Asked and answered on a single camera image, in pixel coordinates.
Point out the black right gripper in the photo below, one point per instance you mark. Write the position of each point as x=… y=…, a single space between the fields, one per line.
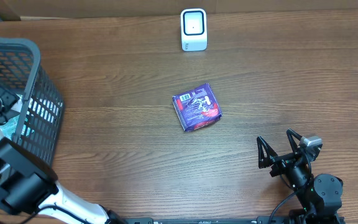
x=264 y=162

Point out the grey plastic mesh basket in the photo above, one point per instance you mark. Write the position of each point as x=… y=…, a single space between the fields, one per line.
x=34 y=121

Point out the purple snack box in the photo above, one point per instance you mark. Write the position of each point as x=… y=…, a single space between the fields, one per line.
x=197 y=108

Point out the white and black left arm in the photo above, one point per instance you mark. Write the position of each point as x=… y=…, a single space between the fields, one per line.
x=29 y=185

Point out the brown cardboard back panel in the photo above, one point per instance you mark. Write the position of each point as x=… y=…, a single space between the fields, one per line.
x=15 y=9

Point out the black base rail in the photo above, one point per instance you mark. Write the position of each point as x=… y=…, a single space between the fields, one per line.
x=213 y=221

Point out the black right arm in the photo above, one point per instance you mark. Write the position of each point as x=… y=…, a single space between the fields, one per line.
x=319 y=196

